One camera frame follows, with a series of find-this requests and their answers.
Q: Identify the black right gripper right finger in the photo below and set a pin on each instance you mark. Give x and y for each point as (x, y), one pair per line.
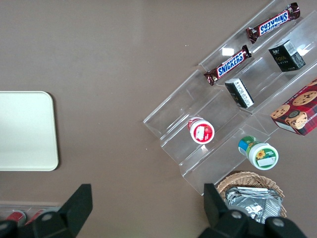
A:
(230, 223)

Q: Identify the silver foil pack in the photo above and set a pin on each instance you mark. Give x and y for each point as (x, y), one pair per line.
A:
(252, 203)

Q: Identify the light oval wicker basket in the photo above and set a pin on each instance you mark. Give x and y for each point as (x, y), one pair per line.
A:
(247, 179)

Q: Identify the green lid yogurt cup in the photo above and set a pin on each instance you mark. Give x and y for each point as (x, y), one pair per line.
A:
(260, 153)

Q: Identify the cream rectangular tray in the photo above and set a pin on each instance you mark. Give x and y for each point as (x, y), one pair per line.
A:
(24, 131)

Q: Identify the Snickers bar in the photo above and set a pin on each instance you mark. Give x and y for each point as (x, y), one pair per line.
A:
(230, 65)
(272, 22)

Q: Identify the red lid yogurt cup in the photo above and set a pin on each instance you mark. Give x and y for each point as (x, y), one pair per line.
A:
(201, 131)

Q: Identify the clear acrylic stepped shelf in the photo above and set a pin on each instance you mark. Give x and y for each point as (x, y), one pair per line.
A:
(178, 134)
(272, 81)

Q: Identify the clear acrylic bottle rack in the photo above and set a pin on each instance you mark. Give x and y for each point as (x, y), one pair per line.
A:
(29, 205)

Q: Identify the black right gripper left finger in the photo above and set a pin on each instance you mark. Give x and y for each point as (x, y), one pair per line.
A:
(67, 218)

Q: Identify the red cookie box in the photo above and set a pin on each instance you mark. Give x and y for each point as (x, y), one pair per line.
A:
(299, 109)

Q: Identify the small black box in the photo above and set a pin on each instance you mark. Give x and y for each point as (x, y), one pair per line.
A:
(240, 93)
(286, 55)

